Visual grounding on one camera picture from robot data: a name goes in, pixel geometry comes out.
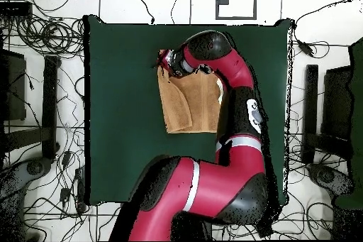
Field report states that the flat black device box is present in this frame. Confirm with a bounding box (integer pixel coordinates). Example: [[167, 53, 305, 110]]
[[0, 1, 33, 18]]

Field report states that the dark green table cloth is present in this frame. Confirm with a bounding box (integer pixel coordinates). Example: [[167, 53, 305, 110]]
[[83, 14, 294, 206]]

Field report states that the black power adapter with cable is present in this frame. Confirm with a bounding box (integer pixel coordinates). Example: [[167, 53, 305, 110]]
[[296, 40, 315, 57]]

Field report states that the black cable coil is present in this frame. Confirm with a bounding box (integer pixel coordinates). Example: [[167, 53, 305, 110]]
[[15, 16, 86, 55]]

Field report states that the large black box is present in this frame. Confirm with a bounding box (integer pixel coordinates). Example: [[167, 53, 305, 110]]
[[322, 65, 354, 141], [0, 49, 27, 121]]

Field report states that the black stand bar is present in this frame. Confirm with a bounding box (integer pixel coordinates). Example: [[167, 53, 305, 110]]
[[41, 55, 61, 160], [301, 64, 319, 165]]

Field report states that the grey floor frame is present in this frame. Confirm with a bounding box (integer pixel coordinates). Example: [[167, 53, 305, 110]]
[[215, 0, 258, 21]]

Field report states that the orange terry towel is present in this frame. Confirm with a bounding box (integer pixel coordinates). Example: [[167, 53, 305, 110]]
[[156, 49, 225, 134]]

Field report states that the pedestal leg with round foot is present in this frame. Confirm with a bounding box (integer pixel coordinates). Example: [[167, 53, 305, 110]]
[[0, 157, 53, 241], [308, 163, 354, 197]]

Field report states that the long black cable with plug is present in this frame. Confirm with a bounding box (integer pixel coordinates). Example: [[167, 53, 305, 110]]
[[129, 0, 156, 25]]

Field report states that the small black power adapter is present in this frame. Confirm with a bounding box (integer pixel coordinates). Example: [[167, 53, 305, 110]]
[[60, 187, 71, 204], [61, 150, 72, 167]]

